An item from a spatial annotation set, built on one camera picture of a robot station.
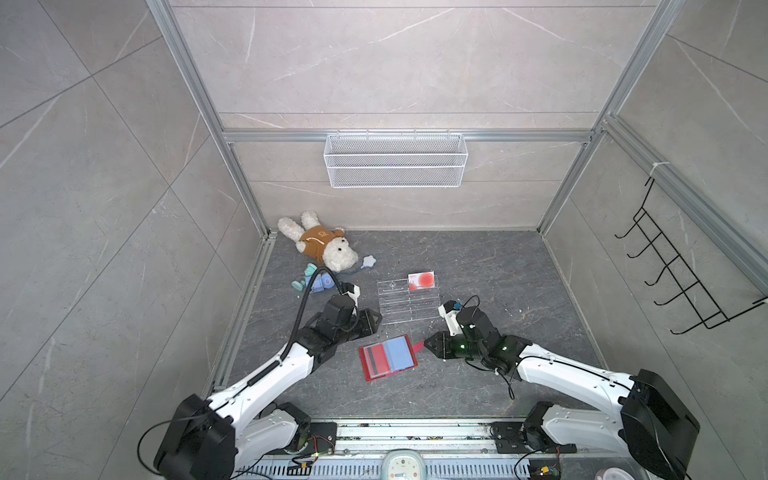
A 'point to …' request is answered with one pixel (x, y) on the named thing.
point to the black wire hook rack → (705, 306)
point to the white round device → (404, 464)
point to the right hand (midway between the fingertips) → (427, 341)
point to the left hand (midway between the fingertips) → (379, 311)
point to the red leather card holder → (384, 358)
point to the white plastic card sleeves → (398, 354)
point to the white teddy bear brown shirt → (319, 242)
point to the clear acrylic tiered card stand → (399, 304)
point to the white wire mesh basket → (395, 161)
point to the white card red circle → (421, 280)
